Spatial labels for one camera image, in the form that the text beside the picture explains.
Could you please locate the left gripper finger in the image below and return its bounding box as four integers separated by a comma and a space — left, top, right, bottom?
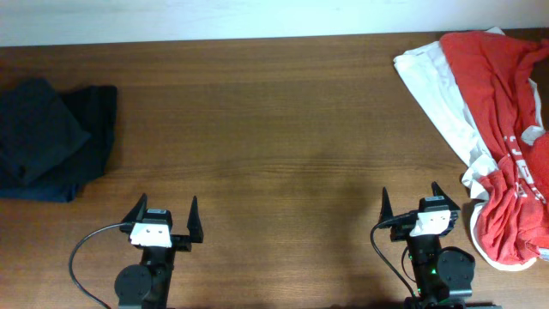
121, 193, 148, 223
187, 196, 203, 237

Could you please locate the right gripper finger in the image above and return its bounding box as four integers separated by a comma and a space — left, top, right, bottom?
379, 187, 394, 222
431, 181, 461, 211

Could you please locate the red printed t-shirt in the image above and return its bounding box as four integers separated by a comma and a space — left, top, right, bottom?
440, 31, 548, 265

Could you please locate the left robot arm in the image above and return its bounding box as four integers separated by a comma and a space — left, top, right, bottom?
114, 194, 204, 309

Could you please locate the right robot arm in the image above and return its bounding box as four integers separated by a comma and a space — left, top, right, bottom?
370, 183, 475, 309

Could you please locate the folded dark navy garment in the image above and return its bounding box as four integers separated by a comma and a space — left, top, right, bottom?
1, 78, 118, 203

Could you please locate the white t-shirt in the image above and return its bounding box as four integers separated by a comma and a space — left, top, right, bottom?
394, 28, 548, 271

